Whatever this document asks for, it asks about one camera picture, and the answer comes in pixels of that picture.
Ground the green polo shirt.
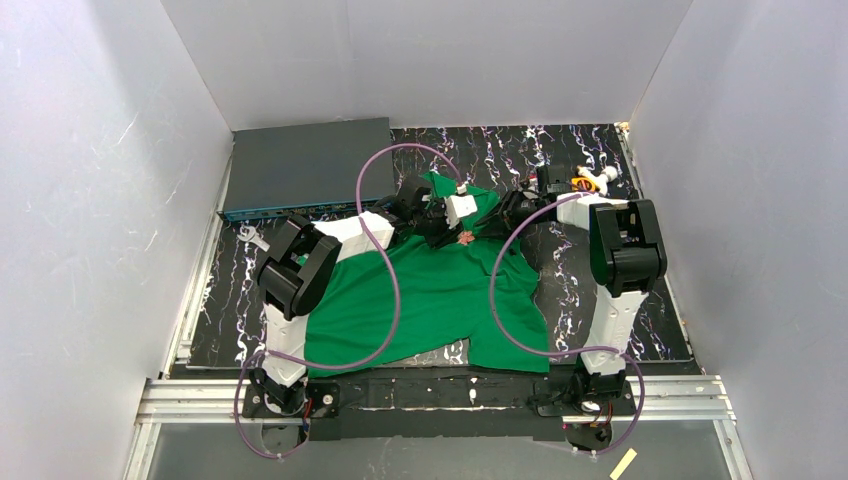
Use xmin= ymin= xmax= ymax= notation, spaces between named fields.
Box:
xmin=301 ymin=170 xmax=551 ymax=379

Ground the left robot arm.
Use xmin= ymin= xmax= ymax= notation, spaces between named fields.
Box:
xmin=238 ymin=178 xmax=477 ymax=417

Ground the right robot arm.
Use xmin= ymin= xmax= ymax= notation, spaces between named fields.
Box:
xmin=475 ymin=165 xmax=667 ymax=376

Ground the orange white toy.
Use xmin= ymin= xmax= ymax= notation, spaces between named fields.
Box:
xmin=571 ymin=166 xmax=619 ymax=196

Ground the silver wrench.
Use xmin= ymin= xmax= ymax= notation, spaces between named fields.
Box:
xmin=237 ymin=225 xmax=270 ymax=252

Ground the yellow tape strip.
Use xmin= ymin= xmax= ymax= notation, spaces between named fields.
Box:
xmin=609 ymin=448 xmax=638 ymax=480

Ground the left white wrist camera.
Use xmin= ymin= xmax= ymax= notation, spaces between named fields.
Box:
xmin=445 ymin=183 xmax=477 ymax=229

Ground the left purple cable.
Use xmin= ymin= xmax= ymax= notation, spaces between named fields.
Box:
xmin=233 ymin=142 xmax=465 ymax=461

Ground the grey network switch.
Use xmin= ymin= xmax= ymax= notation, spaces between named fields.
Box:
xmin=220 ymin=117 xmax=391 ymax=222

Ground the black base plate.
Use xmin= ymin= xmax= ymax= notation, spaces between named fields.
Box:
xmin=239 ymin=365 xmax=637 ymax=441

